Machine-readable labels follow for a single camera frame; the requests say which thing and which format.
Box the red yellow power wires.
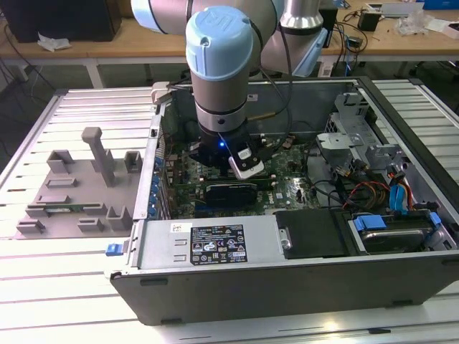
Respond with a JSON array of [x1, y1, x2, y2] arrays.
[[342, 181, 394, 212]]

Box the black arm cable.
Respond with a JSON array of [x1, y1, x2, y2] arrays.
[[250, 19, 294, 143]]

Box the blue box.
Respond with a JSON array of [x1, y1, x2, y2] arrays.
[[422, 0, 459, 11]]

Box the black and grey PC case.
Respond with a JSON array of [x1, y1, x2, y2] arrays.
[[103, 75, 459, 327]]

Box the black graphics card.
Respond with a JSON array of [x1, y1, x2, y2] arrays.
[[204, 181, 260, 208]]

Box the green motherboard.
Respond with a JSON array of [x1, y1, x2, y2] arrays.
[[159, 134, 323, 219]]

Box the grey parts rack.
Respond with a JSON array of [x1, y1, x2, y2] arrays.
[[14, 125, 145, 240]]

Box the silver hard disk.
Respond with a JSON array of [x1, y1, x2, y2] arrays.
[[360, 227, 426, 254]]

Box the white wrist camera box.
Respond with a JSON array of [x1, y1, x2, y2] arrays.
[[228, 143, 265, 180]]

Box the blue disk carrier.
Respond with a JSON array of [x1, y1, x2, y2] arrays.
[[352, 211, 441, 252]]

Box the blue flat data wire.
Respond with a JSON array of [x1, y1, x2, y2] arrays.
[[390, 181, 410, 216]]

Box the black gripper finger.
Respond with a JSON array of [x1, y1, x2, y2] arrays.
[[189, 143, 228, 178]]

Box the black box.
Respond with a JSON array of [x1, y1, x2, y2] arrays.
[[321, 6, 340, 49]]

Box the light wooden desk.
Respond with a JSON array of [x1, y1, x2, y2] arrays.
[[0, 5, 459, 90]]

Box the white crumpled paper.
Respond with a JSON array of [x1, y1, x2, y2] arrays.
[[37, 31, 72, 52]]

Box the clear plastic bag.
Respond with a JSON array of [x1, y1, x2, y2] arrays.
[[396, 9, 430, 37]]

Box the black plastic shroud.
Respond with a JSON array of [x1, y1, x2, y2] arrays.
[[274, 209, 351, 259]]

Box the silver metal drive cage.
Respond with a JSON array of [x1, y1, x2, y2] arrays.
[[317, 92, 410, 180]]

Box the silver power supply unit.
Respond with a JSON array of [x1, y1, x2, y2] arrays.
[[131, 219, 292, 274]]

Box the small black cube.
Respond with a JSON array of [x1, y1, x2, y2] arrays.
[[357, 9, 382, 32]]

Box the black monitor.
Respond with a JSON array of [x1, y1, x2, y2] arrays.
[[1, 0, 122, 44]]

